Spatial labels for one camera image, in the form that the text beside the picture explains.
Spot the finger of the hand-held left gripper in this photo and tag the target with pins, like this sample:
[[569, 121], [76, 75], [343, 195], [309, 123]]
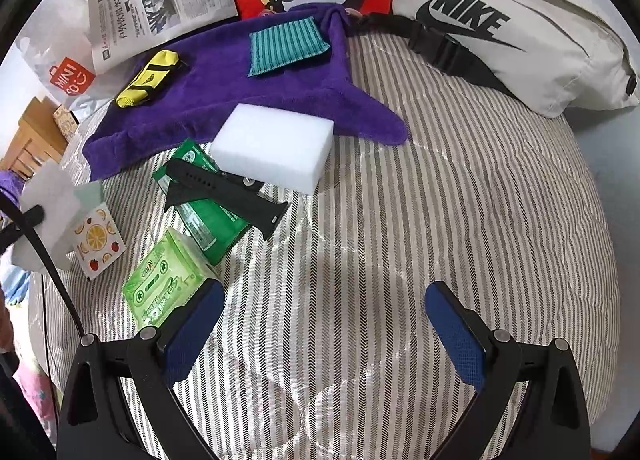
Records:
[[27, 220]]

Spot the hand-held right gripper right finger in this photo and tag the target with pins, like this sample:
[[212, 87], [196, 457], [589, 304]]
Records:
[[457, 335]]

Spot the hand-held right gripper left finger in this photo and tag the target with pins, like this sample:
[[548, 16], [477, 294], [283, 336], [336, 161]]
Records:
[[195, 325]]

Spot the white sock mint toe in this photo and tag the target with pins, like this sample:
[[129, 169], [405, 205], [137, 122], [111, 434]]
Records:
[[50, 190]]

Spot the light green tissue pack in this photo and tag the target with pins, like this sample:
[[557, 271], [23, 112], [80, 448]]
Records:
[[160, 280]]

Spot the fruit print tissue pack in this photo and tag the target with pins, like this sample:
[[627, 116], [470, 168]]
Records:
[[97, 245]]

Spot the white sponge block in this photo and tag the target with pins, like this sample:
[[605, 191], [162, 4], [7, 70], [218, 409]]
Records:
[[270, 140]]

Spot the yellow pouch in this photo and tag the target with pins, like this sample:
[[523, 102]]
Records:
[[160, 60]]

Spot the purple towel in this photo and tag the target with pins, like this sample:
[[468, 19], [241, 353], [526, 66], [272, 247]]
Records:
[[200, 90]]

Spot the teal striped cloth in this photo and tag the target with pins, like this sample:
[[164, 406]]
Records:
[[287, 45]]

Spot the purple plush toy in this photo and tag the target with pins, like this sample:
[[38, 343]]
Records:
[[10, 185]]

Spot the wooden headboard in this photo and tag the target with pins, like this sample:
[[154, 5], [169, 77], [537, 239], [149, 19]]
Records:
[[35, 125]]

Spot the small patterned box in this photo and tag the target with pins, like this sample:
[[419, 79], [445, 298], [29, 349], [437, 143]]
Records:
[[65, 122]]

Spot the striped bed quilt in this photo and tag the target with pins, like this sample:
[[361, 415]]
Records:
[[400, 215]]

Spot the pastel printed pillow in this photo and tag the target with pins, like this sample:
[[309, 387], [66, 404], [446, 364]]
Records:
[[32, 380]]

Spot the white plastic shopping bag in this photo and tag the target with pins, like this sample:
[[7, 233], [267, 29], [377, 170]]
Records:
[[45, 55]]

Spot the folded newspaper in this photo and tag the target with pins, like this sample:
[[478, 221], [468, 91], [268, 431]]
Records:
[[150, 0]]

